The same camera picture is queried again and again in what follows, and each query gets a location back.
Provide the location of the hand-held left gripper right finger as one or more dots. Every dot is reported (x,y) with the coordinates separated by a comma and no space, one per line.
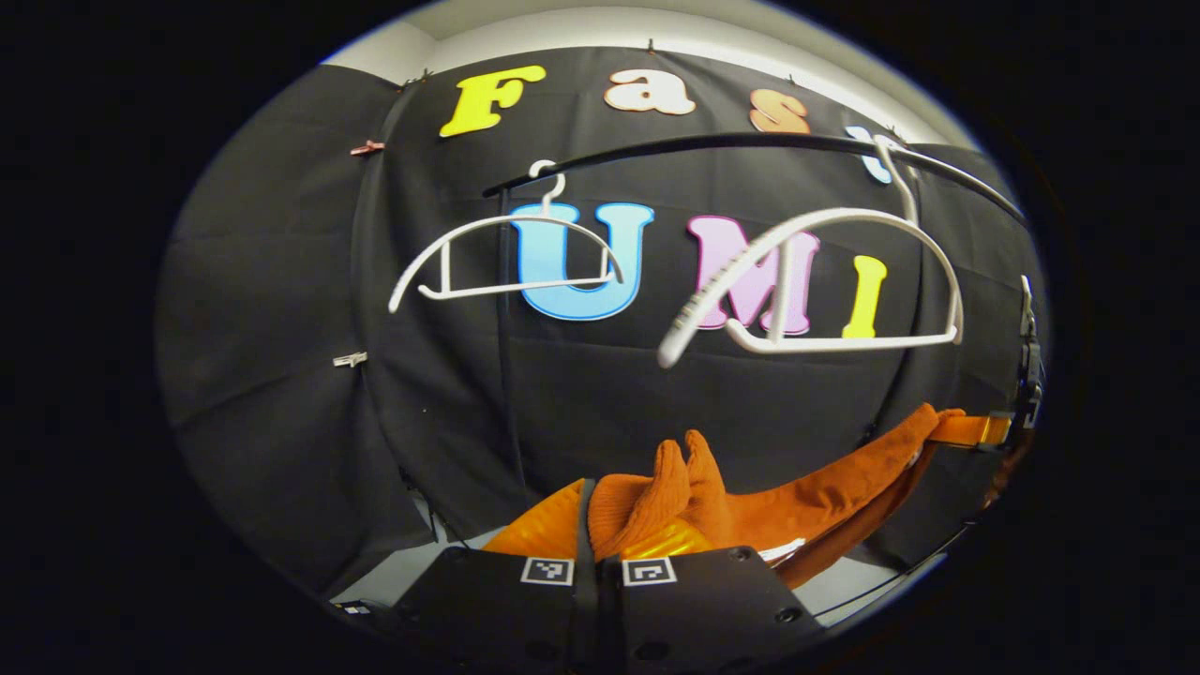
(703,609)

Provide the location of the pink cloth clip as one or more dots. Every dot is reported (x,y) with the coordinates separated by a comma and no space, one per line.
(367,147)

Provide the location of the black clothes rack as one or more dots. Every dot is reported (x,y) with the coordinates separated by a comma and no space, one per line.
(731,140)

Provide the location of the white plastic hanger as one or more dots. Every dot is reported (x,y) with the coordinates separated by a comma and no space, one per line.
(506,221)
(844,343)

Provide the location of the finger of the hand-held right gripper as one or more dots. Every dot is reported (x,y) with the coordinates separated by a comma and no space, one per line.
(975,431)

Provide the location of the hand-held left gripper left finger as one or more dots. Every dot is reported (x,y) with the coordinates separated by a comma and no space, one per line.
(487,600)

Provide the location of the white cloth clip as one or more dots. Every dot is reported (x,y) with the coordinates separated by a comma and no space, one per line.
(351,359)

